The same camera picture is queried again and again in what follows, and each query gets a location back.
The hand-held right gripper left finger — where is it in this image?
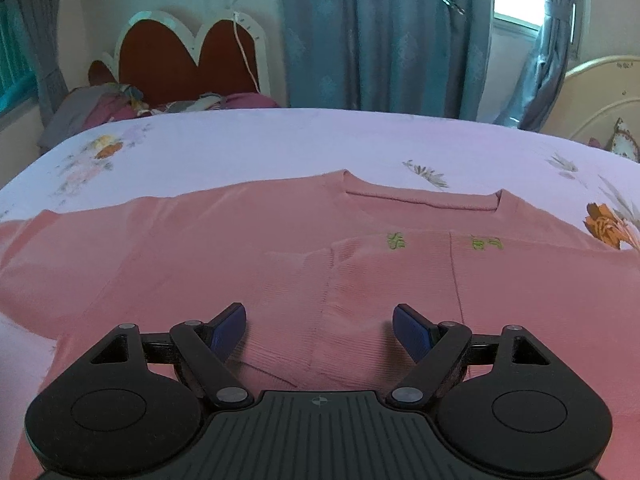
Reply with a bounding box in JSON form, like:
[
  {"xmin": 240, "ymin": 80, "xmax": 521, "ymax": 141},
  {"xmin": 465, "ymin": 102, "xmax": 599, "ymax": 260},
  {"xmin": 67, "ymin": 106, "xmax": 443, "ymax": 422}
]
[{"xmin": 89, "ymin": 302, "xmax": 253, "ymax": 408}]

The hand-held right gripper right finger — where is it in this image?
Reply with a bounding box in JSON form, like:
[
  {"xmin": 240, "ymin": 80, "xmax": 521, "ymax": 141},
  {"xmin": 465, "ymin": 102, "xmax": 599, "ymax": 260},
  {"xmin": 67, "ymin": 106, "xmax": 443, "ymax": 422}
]
[{"xmin": 385, "ymin": 303, "xmax": 551, "ymax": 408}]

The pink knit sweater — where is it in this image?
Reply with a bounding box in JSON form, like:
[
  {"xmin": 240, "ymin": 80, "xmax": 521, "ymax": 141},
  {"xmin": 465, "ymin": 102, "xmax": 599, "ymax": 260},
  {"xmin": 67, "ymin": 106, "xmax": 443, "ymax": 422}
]
[{"xmin": 0, "ymin": 170, "xmax": 640, "ymax": 480}]

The pile of clothes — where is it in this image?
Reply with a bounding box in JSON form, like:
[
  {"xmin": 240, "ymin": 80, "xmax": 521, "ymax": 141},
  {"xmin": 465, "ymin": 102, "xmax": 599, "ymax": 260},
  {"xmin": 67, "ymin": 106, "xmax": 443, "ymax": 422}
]
[{"xmin": 40, "ymin": 82, "xmax": 281, "ymax": 147}]

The floral bed sheet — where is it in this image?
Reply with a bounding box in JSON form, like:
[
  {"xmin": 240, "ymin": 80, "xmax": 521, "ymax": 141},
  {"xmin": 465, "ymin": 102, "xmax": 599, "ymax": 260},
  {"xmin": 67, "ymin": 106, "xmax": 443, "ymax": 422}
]
[{"xmin": 0, "ymin": 107, "xmax": 640, "ymax": 480}]

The heart-shaped red headboard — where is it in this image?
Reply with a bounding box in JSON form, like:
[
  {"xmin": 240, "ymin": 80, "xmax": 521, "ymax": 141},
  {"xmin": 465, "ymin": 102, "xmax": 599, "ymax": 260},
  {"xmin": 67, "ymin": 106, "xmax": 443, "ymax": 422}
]
[{"xmin": 89, "ymin": 9, "xmax": 273, "ymax": 111}]

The patterned pillow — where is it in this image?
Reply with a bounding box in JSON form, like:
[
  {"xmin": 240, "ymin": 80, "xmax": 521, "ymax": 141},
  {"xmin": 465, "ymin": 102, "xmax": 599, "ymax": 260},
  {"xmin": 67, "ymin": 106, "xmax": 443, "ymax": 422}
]
[{"xmin": 606, "ymin": 117, "xmax": 640, "ymax": 163}]

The cream bed headboard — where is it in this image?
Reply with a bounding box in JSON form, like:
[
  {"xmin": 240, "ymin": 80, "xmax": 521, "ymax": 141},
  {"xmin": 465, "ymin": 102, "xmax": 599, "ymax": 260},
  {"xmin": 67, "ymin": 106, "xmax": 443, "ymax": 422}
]
[{"xmin": 540, "ymin": 55, "xmax": 640, "ymax": 153}]

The wide blue curtain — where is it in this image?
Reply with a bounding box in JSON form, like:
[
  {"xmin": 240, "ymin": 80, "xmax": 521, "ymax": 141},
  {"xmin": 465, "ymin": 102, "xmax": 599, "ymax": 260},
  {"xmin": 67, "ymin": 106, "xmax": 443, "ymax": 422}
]
[{"xmin": 277, "ymin": 0, "xmax": 496, "ymax": 123}]

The tied blue curtain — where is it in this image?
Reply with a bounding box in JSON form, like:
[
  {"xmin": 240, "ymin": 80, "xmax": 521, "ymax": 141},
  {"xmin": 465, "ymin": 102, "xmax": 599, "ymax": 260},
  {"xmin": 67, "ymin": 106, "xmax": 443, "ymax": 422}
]
[{"xmin": 517, "ymin": 0, "xmax": 581, "ymax": 133}]

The narrow grey-blue curtain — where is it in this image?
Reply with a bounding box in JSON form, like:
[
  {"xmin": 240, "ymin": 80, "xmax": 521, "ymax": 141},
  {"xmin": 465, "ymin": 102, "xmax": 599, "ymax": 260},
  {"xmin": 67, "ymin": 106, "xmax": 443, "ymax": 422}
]
[{"xmin": 12, "ymin": 0, "xmax": 69, "ymax": 128}]

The teal window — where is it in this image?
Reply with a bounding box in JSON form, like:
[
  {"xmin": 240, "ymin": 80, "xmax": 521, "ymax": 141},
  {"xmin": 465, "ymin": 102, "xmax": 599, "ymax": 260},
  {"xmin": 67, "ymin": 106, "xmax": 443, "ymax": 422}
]
[{"xmin": 0, "ymin": 0, "xmax": 39, "ymax": 111}]

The white cable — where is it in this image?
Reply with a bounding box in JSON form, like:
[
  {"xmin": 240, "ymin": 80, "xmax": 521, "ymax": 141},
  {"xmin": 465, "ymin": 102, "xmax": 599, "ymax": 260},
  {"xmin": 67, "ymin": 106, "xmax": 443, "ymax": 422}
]
[{"xmin": 231, "ymin": 10, "xmax": 262, "ymax": 96}]

